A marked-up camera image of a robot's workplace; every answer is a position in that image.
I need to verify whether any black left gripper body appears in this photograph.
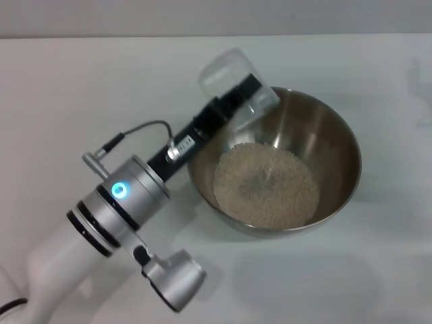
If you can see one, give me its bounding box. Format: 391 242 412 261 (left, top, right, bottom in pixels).
146 97 234 185

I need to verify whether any clear plastic measuring cup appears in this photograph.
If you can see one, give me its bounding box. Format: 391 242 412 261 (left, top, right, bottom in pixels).
197 47 281 150

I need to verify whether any heap of rice grains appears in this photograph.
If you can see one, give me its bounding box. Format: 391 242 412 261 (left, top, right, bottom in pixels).
213 142 321 231

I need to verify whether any stainless steel mixing bowl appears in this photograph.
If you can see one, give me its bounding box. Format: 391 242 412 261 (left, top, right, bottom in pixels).
186 86 362 240

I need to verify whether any thin dark gripper cable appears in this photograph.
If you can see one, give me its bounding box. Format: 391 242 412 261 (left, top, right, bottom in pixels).
92 120 183 162

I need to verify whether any black arm base cable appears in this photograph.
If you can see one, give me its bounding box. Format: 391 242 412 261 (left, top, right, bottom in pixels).
0 298 28 311

